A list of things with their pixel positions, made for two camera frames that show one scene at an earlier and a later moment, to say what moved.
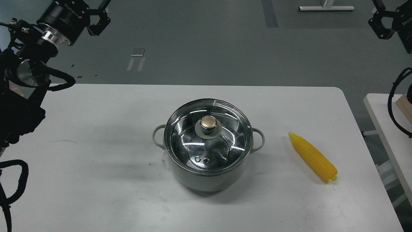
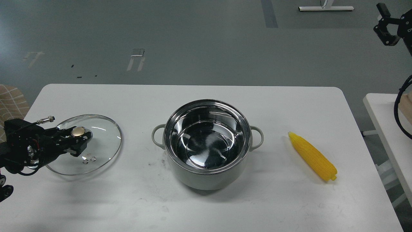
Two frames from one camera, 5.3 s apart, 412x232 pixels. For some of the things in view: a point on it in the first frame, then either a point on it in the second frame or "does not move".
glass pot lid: (208, 136) → (100, 150)
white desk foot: (326, 5) does not move
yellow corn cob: (324, 170) does not move
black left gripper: (67, 19) → (26, 145)
